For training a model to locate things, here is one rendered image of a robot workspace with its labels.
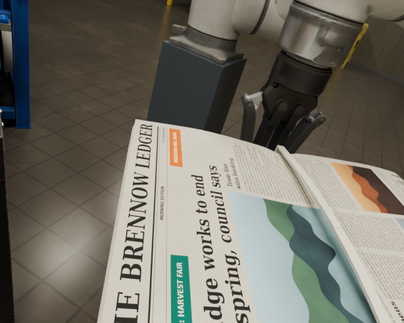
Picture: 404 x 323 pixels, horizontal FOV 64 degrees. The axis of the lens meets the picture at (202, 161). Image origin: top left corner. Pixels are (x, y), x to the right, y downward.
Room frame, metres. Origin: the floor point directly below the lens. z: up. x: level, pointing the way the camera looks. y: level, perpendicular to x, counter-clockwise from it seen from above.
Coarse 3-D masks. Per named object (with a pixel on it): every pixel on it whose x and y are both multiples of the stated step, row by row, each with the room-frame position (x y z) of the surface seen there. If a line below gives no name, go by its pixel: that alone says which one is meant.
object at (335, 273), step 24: (288, 168) 0.34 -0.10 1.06; (288, 192) 0.29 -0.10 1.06; (312, 216) 0.26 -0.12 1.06; (336, 216) 0.28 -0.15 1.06; (312, 240) 0.23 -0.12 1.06; (336, 240) 0.24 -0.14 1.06; (336, 264) 0.21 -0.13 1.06; (336, 288) 0.18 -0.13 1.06; (360, 288) 0.19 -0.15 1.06; (384, 288) 0.20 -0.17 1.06; (336, 312) 0.16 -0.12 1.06; (360, 312) 0.16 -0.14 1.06
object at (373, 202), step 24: (312, 168) 0.36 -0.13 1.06; (336, 168) 0.38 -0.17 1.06; (360, 168) 0.40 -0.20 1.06; (336, 192) 0.32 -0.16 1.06; (360, 192) 0.34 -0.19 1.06; (384, 192) 0.35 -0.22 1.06; (360, 216) 0.29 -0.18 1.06; (384, 216) 0.30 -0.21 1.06; (360, 240) 0.25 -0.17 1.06; (384, 240) 0.26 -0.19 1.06; (384, 264) 0.23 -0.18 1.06
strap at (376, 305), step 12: (288, 156) 0.36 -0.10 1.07; (300, 168) 0.33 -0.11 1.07; (312, 192) 0.28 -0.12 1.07; (324, 204) 0.27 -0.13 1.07; (324, 216) 0.25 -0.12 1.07; (336, 228) 0.23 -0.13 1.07; (348, 240) 0.22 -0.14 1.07; (348, 252) 0.21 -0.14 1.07; (360, 264) 0.20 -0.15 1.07; (360, 276) 0.19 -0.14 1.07; (372, 288) 0.18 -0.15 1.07; (372, 300) 0.17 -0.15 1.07; (384, 312) 0.16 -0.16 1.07
